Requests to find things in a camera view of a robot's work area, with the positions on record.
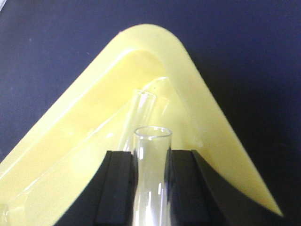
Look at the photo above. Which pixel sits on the tall clear glass test tube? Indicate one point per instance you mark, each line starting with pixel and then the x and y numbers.
pixel 152 146

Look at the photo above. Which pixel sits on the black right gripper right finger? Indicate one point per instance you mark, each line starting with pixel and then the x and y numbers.
pixel 199 196

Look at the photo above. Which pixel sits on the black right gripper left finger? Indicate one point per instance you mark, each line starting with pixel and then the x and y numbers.
pixel 107 200

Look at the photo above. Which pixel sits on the yellow plastic tray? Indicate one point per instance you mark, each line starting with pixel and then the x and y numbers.
pixel 170 94

